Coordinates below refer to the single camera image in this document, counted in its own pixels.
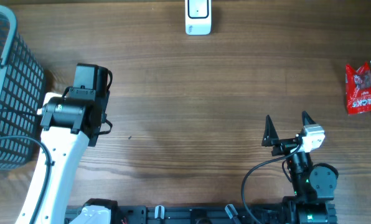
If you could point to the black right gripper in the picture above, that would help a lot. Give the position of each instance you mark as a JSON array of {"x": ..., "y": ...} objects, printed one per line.
[{"x": 271, "y": 136}]

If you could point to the red snack bag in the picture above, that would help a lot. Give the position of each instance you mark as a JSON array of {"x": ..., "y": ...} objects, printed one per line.
[{"x": 358, "y": 89}]

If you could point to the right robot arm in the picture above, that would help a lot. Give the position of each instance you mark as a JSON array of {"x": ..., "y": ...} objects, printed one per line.
[{"x": 313, "y": 184}]

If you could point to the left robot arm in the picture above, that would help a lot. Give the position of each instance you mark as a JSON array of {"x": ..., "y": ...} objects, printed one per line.
[{"x": 71, "y": 122}]

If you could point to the white barcode scanner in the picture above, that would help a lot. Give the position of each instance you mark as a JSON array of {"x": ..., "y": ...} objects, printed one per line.
[{"x": 198, "y": 17}]

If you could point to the dark grey mesh basket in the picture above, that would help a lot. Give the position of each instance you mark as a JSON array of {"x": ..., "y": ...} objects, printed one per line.
[{"x": 22, "y": 91}]

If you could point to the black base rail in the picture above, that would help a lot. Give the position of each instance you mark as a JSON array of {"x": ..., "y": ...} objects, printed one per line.
[{"x": 204, "y": 214}]

